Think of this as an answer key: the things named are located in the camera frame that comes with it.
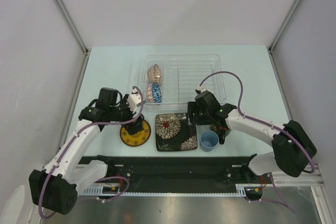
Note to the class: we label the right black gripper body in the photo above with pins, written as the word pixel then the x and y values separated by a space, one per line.
pixel 202 117

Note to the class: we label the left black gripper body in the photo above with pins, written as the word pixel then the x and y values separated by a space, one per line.
pixel 122 114

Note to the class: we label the yellow round plate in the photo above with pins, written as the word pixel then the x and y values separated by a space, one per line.
pixel 138 138

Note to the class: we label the clear wire dish rack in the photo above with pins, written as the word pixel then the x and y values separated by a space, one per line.
pixel 181 75

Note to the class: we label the blue patterned bowl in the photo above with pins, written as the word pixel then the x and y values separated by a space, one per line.
pixel 153 93

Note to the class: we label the red-white patterned bowl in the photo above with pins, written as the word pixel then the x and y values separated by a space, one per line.
pixel 154 75

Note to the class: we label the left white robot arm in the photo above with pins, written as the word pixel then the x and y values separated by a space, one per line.
pixel 57 185

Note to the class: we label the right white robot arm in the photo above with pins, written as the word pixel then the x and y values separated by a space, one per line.
pixel 292 149

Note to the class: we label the red black mug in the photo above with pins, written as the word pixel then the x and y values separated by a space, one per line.
pixel 222 133

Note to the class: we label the light blue cup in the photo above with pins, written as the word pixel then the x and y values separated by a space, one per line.
pixel 208 141

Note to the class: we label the black floral square plate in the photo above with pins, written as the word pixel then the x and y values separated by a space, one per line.
pixel 174 133

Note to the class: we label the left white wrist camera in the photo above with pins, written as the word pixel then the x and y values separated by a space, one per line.
pixel 136 102

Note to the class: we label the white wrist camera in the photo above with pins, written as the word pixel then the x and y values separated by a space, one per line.
pixel 136 102
pixel 200 89

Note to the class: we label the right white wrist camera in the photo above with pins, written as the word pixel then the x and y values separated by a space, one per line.
pixel 200 89

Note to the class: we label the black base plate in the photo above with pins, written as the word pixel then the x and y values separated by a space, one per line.
pixel 152 186

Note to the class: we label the grey cable duct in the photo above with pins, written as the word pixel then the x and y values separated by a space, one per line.
pixel 97 190

